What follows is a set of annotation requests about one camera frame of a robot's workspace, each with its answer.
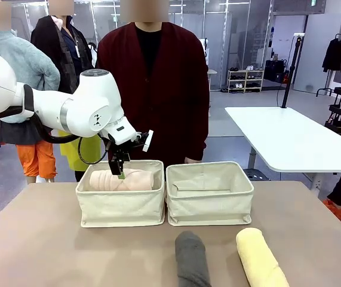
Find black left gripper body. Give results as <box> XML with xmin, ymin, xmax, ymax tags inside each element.
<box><xmin>106</xmin><ymin>139</ymin><xmax>133</xmax><ymax>164</ymax></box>

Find cream towel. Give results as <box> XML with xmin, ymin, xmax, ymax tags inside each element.
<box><xmin>89</xmin><ymin>168</ymin><xmax>154</xmax><ymax>192</ymax></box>

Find grey towel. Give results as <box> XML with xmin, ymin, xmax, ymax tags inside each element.
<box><xmin>174</xmin><ymin>231</ymin><xmax>212</xmax><ymax>287</ymax></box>

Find yellow towel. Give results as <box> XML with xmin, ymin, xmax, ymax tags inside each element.
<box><xmin>235</xmin><ymin>228</ymin><xmax>290</xmax><ymax>287</ymax></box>

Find cream fabric basket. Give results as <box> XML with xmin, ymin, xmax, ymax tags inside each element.
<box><xmin>75</xmin><ymin>159</ymin><xmax>165</xmax><ymax>228</ymax></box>
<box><xmin>165</xmin><ymin>161</ymin><xmax>254</xmax><ymax>227</ymax></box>

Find person in maroon cardigan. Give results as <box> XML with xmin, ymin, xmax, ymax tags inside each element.
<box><xmin>95</xmin><ymin>0</ymin><xmax>210</xmax><ymax>167</ymax></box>

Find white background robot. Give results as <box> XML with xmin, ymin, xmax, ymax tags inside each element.
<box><xmin>88</xmin><ymin>41</ymin><xmax>99</xmax><ymax>68</ymax></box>

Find mannequin in black coat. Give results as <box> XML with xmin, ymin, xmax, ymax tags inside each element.
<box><xmin>30</xmin><ymin>0</ymin><xmax>103</xmax><ymax>182</ymax></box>

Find mannequin in light blue fleece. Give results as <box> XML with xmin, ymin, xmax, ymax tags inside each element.
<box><xmin>0</xmin><ymin>0</ymin><xmax>61</xmax><ymax>185</ymax></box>

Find wooden shoe rack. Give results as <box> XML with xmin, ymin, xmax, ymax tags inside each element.
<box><xmin>226</xmin><ymin>68</ymin><xmax>265</xmax><ymax>94</ymax></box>

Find white side table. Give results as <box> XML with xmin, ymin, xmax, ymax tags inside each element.
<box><xmin>224</xmin><ymin>106</ymin><xmax>341</xmax><ymax>175</ymax></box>

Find black bags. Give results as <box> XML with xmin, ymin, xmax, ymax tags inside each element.
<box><xmin>263</xmin><ymin>59</ymin><xmax>289</xmax><ymax>84</ymax></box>

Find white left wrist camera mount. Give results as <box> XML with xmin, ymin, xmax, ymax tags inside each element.
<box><xmin>134</xmin><ymin>129</ymin><xmax>155</xmax><ymax>153</ymax></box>

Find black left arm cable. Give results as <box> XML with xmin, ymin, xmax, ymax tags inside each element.
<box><xmin>77</xmin><ymin>134</ymin><xmax>113</xmax><ymax>165</ymax></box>

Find black camera pole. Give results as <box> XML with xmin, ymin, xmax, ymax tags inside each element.
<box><xmin>281</xmin><ymin>34</ymin><xmax>304</xmax><ymax>109</ymax></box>

